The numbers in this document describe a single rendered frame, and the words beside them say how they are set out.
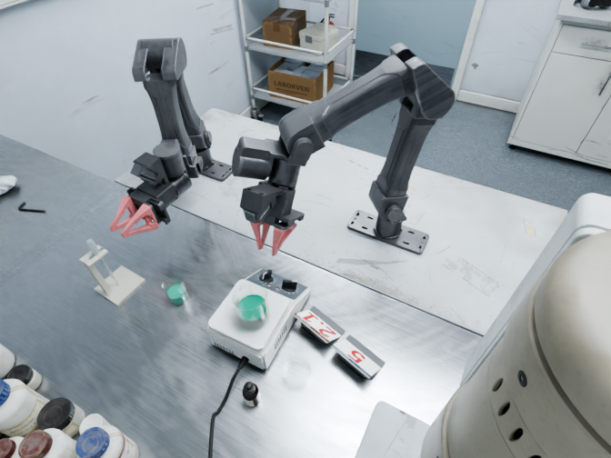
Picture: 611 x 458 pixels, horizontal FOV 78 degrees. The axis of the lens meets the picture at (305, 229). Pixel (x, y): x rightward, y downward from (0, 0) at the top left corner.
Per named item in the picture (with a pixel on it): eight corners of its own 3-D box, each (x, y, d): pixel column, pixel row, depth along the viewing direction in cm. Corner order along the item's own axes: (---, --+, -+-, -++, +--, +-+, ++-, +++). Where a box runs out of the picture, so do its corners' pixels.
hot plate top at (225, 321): (241, 279, 79) (240, 276, 78) (292, 301, 75) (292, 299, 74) (206, 326, 72) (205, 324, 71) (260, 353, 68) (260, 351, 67)
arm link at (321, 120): (282, 144, 64) (448, 48, 60) (271, 117, 70) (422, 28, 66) (310, 189, 73) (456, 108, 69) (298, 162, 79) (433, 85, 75)
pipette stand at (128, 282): (123, 266, 92) (100, 231, 82) (145, 281, 89) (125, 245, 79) (95, 291, 87) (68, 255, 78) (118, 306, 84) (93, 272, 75)
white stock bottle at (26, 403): (5, 416, 69) (-45, 390, 59) (47, 390, 72) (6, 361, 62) (15, 450, 65) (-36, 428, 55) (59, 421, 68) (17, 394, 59)
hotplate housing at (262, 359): (261, 273, 89) (257, 253, 84) (312, 294, 85) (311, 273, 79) (205, 355, 76) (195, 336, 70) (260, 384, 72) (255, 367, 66)
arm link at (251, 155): (235, 189, 68) (252, 131, 61) (228, 160, 74) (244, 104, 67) (294, 195, 73) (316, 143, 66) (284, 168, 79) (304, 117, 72)
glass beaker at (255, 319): (245, 339, 69) (237, 315, 63) (233, 312, 73) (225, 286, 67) (279, 323, 71) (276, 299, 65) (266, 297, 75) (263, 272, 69)
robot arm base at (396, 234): (428, 233, 86) (436, 214, 90) (347, 206, 93) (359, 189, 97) (421, 256, 92) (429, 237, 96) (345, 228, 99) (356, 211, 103)
